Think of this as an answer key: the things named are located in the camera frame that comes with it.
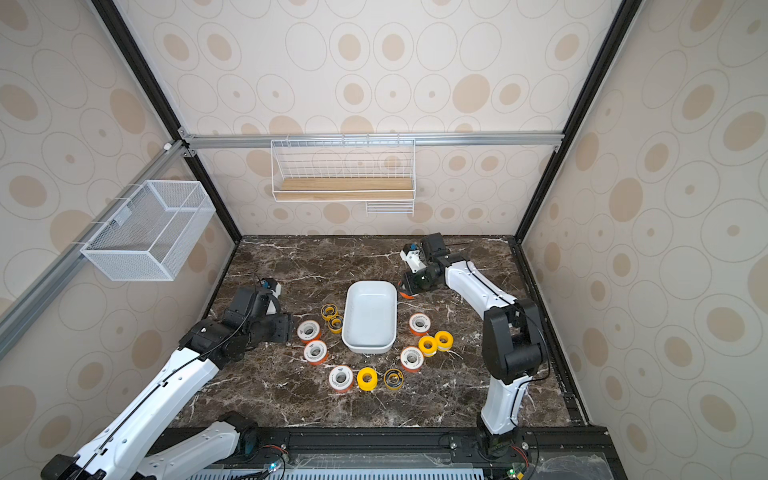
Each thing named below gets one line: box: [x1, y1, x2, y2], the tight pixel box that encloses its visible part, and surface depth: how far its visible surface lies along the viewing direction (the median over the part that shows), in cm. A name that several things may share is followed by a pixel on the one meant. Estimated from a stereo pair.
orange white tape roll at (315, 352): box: [303, 340, 329, 366], surface depth 90 cm
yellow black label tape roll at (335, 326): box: [328, 318, 343, 334], surface depth 96 cm
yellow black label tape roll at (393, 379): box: [383, 368, 405, 391], surface depth 85 cm
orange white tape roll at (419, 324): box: [409, 313, 431, 337], surface depth 96 cm
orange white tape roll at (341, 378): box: [328, 364, 354, 394], surface depth 85 cm
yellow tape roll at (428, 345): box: [418, 335, 438, 357], surface depth 91 cm
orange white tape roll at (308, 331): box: [297, 320, 322, 344], surface depth 94 cm
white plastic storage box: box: [342, 280, 398, 355], surface depth 99 cm
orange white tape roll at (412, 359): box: [400, 346, 424, 373], surface depth 89 cm
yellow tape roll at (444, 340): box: [434, 330, 454, 352], surface depth 92 cm
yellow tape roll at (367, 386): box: [357, 367, 378, 392], surface depth 85 cm
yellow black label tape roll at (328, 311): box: [320, 303, 338, 321], surface depth 99 cm
